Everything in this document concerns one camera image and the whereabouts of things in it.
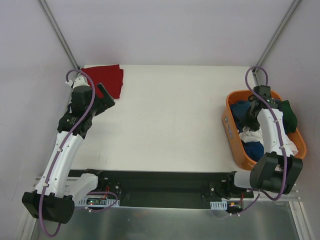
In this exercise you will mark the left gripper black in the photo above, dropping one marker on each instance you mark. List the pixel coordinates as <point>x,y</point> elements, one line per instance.
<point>104,99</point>

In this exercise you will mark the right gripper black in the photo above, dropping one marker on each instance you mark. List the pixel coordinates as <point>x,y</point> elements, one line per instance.
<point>250,120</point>

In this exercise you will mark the white t shirt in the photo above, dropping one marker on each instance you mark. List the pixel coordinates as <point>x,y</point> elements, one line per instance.
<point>248,136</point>

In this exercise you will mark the teal blue t shirt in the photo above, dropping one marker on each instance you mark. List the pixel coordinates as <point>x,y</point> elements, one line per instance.
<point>238,111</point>

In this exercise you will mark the dark green t shirt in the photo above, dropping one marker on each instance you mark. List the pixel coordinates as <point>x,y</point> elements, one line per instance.
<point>290,120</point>

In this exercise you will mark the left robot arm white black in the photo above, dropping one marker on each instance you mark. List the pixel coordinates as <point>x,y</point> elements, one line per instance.
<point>52,199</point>

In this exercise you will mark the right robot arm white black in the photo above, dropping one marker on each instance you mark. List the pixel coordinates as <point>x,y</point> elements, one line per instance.
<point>278,168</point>

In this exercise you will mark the folded red t shirt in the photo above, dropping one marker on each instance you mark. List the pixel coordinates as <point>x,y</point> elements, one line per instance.
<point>111,76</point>

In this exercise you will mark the orange plastic basket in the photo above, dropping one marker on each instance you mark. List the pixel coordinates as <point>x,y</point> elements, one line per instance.
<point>239,155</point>

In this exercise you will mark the royal blue t shirt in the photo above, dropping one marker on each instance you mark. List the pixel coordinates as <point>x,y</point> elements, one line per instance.
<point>254,150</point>

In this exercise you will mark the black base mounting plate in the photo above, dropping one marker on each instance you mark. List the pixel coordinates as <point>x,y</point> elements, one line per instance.
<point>177,190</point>

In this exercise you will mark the aluminium front rail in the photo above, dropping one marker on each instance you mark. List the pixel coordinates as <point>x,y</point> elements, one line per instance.
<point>293,196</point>

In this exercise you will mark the left aluminium frame post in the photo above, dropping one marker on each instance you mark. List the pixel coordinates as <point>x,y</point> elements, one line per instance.
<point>58,33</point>

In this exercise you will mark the aluminium frame post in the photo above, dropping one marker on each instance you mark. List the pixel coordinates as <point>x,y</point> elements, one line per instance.
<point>58,33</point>
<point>293,7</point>

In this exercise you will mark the right white cable duct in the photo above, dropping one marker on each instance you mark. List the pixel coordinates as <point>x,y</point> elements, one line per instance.
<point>219,205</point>

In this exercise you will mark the white cable duct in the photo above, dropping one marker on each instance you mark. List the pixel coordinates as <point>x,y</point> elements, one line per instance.
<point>94,202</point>
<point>219,205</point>

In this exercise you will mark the left white cable duct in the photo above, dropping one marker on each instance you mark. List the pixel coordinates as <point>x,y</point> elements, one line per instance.
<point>94,202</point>

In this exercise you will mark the right aluminium frame post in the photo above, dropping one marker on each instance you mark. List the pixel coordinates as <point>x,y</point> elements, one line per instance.
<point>293,7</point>

